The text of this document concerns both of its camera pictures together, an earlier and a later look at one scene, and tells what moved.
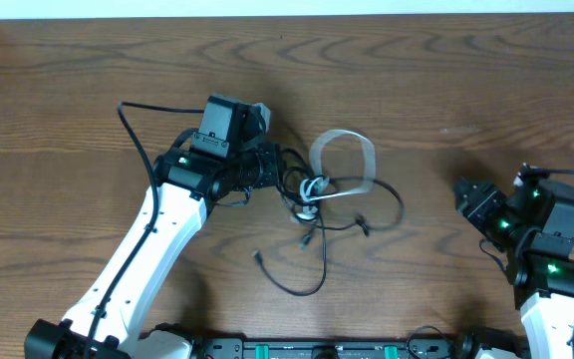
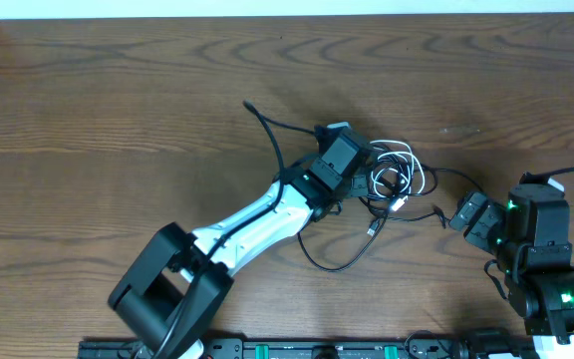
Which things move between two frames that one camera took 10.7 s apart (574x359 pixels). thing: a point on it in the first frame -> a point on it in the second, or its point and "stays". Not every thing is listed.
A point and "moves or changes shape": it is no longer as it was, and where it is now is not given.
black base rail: (338, 347) stays
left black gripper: (271, 165) -> (359, 184)
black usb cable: (358, 220) -> (396, 181)
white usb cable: (316, 187) moves or changes shape
